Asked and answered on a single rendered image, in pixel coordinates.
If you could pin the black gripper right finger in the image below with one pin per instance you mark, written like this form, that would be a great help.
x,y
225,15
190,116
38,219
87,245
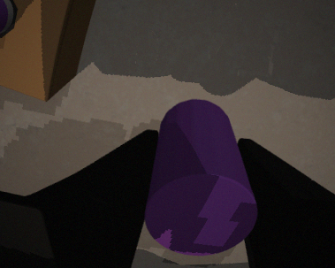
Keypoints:
x,y
295,225

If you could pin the brown wooden block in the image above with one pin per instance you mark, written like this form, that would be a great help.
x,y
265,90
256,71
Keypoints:
x,y
40,51

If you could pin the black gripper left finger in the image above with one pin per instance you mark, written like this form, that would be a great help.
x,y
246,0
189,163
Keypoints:
x,y
91,219

